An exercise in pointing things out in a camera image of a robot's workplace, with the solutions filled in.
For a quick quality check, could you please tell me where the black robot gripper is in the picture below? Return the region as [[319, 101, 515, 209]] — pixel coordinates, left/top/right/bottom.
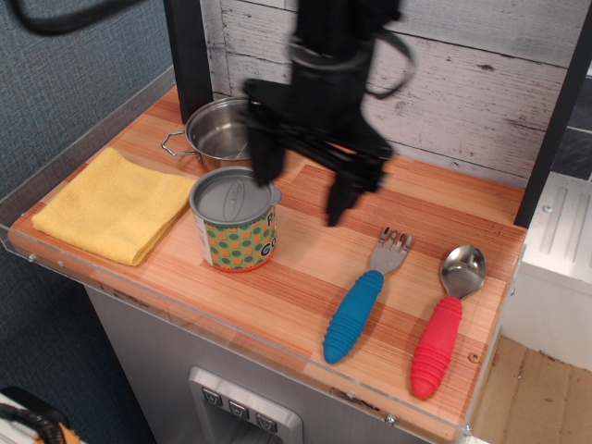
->
[[243, 45, 392, 227]]

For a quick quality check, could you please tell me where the green orange dotted toy can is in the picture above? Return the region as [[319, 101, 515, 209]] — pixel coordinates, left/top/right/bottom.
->
[[189, 166, 282, 273]]

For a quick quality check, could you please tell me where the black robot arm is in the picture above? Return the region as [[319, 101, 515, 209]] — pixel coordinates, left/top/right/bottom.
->
[[243, 1, 400, 226]]

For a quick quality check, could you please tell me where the small stainless steel pot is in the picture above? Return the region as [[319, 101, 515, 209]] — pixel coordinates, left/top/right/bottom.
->
[[161, 97, 251, 171]]

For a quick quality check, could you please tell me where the yellow folded cloth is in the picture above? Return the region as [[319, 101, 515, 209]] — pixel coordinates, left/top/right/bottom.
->
[[31, 147, 195, 266]]

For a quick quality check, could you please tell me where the grey toy fridge cabinet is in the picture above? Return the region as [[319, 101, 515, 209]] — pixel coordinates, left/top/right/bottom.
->
[[87, 287, 471, 443]]

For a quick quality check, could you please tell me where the silver dispenser button panel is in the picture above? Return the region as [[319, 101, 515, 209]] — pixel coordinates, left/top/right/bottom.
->
[[189, 366, 304, 443]]

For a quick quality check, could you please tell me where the white toy furniture piece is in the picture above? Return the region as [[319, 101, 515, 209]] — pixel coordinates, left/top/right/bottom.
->
[[500, 172, 591, 370]]

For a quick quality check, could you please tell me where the clear acrylic table guard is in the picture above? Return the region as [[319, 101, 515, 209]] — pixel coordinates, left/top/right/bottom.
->
[[1, 71, 525, 443]]

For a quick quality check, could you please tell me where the black and orange object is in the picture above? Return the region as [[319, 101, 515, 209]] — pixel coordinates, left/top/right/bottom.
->
[[1, 387, 83, 443]]

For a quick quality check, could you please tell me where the blue handled fork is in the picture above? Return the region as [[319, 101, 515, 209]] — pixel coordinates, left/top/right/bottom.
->
[[323, 228, 413, 364]]

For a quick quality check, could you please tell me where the red handled spoon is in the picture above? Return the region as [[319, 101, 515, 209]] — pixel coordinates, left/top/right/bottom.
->
[[411, 245, 487, 400]]

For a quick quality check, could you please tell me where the dark vertical post left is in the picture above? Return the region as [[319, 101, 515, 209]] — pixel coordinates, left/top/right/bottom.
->
[[163, 0, 213, 123]]

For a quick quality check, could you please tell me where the dark vertical post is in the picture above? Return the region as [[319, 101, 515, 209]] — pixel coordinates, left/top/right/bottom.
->
[[163, 0, 213, 123], [514, 2, 591, 228]]

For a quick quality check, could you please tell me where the dark vertical post right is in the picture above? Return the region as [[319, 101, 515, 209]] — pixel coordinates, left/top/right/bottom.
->
[[514, 2, 591, 228]]

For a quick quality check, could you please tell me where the black sleeved cable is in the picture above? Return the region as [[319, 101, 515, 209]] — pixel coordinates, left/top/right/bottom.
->
[[8, 0, 417, 100]]

